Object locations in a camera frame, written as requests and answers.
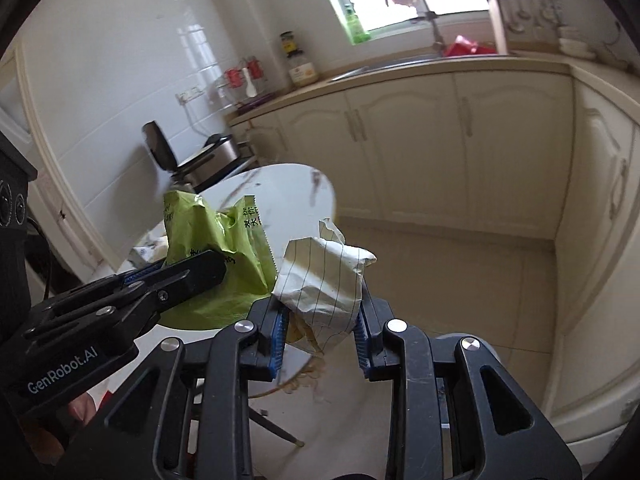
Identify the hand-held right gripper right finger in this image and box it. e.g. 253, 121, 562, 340
352, 299, 583, 480

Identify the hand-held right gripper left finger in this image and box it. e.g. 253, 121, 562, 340
55, 300, 292, 480

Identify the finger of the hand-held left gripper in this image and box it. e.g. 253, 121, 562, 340
30, 261, 173, 318
22, 250, 228, 346

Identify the green snack bag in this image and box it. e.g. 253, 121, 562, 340
162, 189, 278, 331

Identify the white lined paper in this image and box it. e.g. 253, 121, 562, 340
272, 217, 378, 356

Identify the person's left hand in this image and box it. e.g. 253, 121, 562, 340
65, 391, 101, 426

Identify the steel electric cooker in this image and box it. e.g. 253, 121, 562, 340
141, 121, 251, 193

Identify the white marble round table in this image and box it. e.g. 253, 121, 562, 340
127, 162, 341, 448

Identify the cream kitchen cabinet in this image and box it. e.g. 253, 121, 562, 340
226, 54, 640, 443

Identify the large clear jar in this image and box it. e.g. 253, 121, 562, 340
286, 50, 320, 87

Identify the steel sink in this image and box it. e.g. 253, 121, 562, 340
329, 52, 517, 83

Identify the green bottle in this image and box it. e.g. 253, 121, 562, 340
342, 4, 372, 45

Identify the red basin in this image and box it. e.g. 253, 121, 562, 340
442, 35, 499, 57

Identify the metal faucet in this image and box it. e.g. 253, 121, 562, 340
407, 0, 447, 57

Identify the wooden cutting board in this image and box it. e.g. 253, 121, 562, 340
486, 0, 512, 56

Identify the white door frame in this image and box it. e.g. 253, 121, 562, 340
15, 45, 110, 281

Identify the white power cord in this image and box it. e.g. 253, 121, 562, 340
186, 102, 212, 140

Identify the wire cup rack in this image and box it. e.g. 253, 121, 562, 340
217, 55, 282, 112

